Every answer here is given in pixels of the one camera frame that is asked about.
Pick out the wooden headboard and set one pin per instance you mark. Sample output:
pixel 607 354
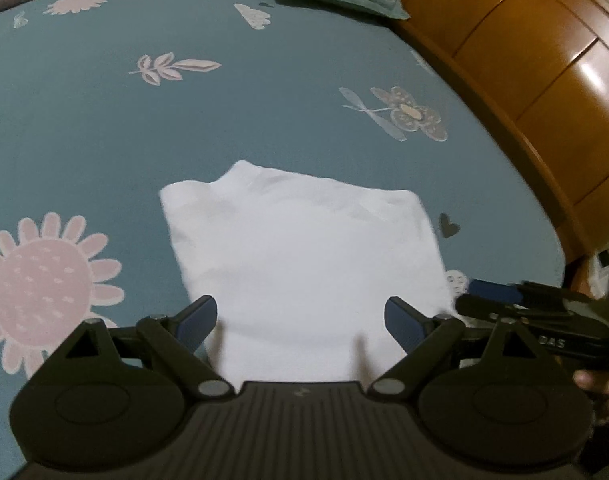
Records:
pixel 534 60

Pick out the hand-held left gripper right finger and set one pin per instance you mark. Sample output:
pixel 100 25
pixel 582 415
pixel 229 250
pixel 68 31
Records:
pixel 403 324

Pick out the white plastic bag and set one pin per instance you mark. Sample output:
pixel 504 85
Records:
pixel 599 275

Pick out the white long-sleeve printed shirt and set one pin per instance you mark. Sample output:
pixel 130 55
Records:
pixel 309 240

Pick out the person's right hand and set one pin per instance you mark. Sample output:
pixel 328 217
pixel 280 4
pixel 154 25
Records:
pixel 602 385

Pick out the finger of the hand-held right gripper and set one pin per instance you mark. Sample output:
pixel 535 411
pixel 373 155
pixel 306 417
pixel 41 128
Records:
pixel 484 306
pixel 494 289

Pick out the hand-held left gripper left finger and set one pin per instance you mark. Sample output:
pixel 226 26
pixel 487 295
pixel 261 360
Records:
pixel 199 321

